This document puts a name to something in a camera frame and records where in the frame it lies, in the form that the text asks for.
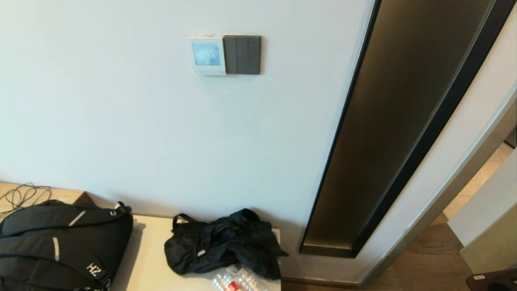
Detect white wall thermostat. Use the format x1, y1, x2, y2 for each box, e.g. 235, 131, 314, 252
188, 36, 227, 76

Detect black crumpled cloth bag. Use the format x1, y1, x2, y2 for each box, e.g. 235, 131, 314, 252
164, 209, 289, 280

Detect clear water bottle without label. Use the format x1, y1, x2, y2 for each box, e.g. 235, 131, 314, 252
232, 265, 269, 291

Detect clear water bottle red label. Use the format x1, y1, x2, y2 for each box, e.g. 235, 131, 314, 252
213, 273, 243, 291

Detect light wooden desk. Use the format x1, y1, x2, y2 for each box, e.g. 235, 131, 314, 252
0, 182, 97, 221

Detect black backpack with grey stripes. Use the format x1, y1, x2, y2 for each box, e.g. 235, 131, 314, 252
0, 200, 134, 291

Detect white door with wood base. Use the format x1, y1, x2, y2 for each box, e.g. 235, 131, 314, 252
448, 148, 517, 274

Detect dark brown wooden table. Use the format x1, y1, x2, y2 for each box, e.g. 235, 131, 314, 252
466, 268, 517, 291

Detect dark grey wall switch panel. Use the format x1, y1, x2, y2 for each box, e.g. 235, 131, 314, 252
223, 35, 261, 75

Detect grey door frame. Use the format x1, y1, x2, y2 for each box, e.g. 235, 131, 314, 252
355, 83, 517, 288

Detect thin black cable bundle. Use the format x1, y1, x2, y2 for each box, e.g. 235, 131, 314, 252
0, 183, 52, 221

